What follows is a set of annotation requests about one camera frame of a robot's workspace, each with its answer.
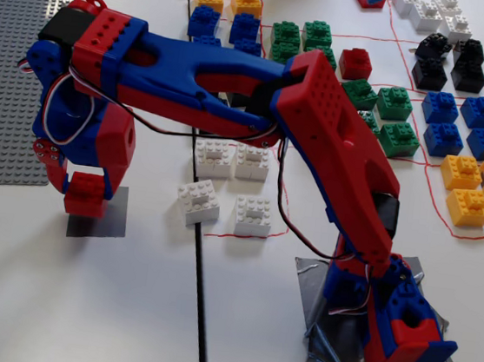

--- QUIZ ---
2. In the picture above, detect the red blue gripper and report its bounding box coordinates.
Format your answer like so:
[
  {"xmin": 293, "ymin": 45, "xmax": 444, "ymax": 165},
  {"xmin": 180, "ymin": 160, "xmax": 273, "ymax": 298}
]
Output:
[{"xmin": 24, "ymin": 77, "xmax": 143, "ymax": 205}]

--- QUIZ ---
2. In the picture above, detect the white lego block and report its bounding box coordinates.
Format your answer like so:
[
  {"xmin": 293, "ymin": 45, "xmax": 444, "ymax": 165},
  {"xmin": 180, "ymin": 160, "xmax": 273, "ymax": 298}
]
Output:
[
  {"xmin": 407, "ymin": 0, "xmax": 446, "ymax": 34},
  {"xmin": 173, "ymin": 175, "xmax": 227, "ymax": 231},
  {"xmin": 390, "ymin": 0, "xmax": 422, "ymax": 17},
  {"xmin": 431, "ymin": 0, "xmax": 465, "ymax": 17},
  {"xmin": 233, "ymin": 142, "xmax": 273, "ymax": 184},
  {"xmin": 231, "ymin": 194, "xmax": 275, "ymax": 240},
  {"xmin": 192, "ymin": 137, "xmax": 235, "ymax": 181},
  {"xmin": 439, "ymin": 11, "xmax": 476, "ymax": 45}
]

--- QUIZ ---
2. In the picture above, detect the grey tape marker patch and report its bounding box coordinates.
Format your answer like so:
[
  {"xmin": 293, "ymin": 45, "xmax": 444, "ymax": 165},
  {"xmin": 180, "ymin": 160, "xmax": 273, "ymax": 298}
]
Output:
[{"xmin": 64, "ymin": 180, "xmax": 132, "ymax": 244}]

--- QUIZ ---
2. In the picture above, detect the green lego block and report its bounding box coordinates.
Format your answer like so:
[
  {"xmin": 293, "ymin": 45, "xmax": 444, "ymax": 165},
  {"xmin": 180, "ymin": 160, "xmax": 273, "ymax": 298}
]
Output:
[
  {"xmin": 268, "ymin": 39, "xmax": 302, "ymax": 66},
  {"xmin": 302, "ymin": 43, "xmax": 340, "ymax": 73},
  {"xmin": 339, "ymin": 77, "xmax": 381, "ymax": 114},
  {"xmin": 354, "ymin": 109, "xmax": 385, "ymax": 141},
  {"xmin": 374, "ymin": 85, "xmax": 414, "ymax": 124},
  {"xmin": 375, "ymin": 120, "xmax": 423, "ymax": 161},
  {"xmin": 300, "ymin": 18, "xmax": 335, "ymax": 52},
  {"xmin": 269, "ymin": 19, "xmax": 303, "ymax": 49}
]

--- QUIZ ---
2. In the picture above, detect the black lego block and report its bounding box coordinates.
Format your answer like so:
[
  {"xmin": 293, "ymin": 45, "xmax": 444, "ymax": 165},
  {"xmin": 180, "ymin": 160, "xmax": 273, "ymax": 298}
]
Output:
[
  {"xmin": 450, "ymin": 36, "xmax": 484, "ymax": 69},
  {"xmin": 409, "ymin": 55, "xmax": 452, "ymax": 92},
  {"xmin": 448, "ymin": 60, "xmax": 484, "ymax": 95},
  {"xmin": 414, "ymin": 30, "xmax": 454, "ymax": 64}
]

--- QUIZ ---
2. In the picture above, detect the grey lego baseplate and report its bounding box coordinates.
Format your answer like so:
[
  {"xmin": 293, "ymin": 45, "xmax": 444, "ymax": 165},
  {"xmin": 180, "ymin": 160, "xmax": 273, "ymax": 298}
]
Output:
[{"xmin": 0, "ymin": 0, "xmax": 83, "ymax": 195}]

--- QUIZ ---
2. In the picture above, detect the red white servo wire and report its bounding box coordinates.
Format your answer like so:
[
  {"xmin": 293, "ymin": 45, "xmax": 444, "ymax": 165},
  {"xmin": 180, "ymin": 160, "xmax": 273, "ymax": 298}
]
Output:
[
  {"xmin": 10, "ymin": 57, "xmax": 105, "ymax": 150},
  {"xmin": 326, "ymin": 256, "xmax": 391, "ymax": 323}
]

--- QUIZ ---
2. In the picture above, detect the long black servo wire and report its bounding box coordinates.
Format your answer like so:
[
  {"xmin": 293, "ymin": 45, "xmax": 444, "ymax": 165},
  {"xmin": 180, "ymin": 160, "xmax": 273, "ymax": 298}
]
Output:
[{"xmin": 103, "ymin": 103, "xmax": 374, "ymax": 265}]

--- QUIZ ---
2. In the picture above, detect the crumpled grey duct tape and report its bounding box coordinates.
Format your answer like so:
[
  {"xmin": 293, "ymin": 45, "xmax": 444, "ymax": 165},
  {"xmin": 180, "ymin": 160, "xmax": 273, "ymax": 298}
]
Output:
[{"xmin": 282, "ymin": 241, "xmax": 484, "ymax": 362}]

